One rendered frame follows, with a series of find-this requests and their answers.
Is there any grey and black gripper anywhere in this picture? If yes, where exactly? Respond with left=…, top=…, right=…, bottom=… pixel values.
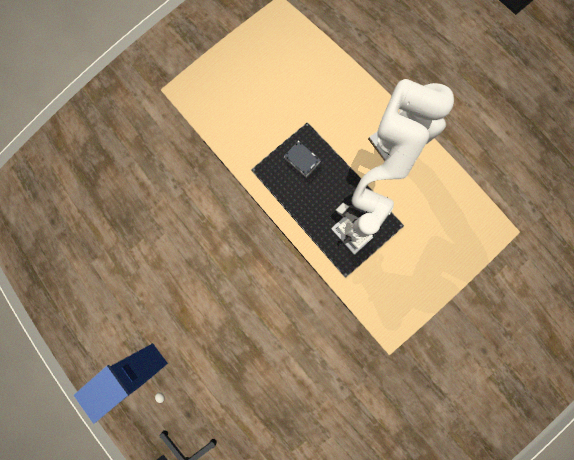
left=343, top=228, right=362, bottom=244

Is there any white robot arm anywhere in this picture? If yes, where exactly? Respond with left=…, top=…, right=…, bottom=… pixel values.
left=336, top=79, right=454, bottom=237

